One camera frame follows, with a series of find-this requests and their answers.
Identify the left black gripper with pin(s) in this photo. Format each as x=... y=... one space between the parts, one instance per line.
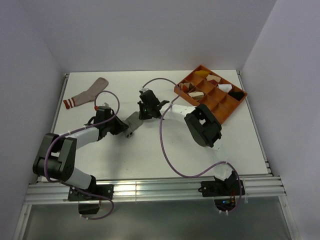
x=120 y=126

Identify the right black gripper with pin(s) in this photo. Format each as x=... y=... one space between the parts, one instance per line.
x=143 y=116

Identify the grey sock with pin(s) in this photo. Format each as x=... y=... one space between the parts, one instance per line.
x=133 y=122

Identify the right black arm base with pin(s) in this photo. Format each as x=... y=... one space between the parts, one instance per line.
x=229 y=188

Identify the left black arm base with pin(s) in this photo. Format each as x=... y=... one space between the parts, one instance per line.
x=90 y=202

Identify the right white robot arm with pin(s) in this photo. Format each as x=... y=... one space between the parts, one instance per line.
x=203 y=126

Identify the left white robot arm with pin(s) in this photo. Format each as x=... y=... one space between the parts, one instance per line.
x=57 y=153

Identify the beige sock with red stripes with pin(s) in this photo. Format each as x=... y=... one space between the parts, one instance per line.
x=88 y=95

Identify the brown patterned rolled sock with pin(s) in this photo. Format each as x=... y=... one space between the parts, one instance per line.
x=186 y=86

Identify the beige brown rolled sock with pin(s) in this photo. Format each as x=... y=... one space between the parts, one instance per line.
x=196 y=95

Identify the orange compartment tray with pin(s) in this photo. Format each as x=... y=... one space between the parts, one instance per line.
x=220 y=103

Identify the yellow rolled sock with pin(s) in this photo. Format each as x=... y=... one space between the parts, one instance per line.
x=202 y=73

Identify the red beige rolled sock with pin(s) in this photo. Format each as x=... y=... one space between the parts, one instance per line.
x=213 y=79

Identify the white rolled sock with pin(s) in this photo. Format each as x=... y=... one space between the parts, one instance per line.
x=225 y=87

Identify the black rolled sock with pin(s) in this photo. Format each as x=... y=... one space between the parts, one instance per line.
x=238 y=95

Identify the aluminium frame rail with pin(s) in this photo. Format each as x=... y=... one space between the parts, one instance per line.
x=149 y=190

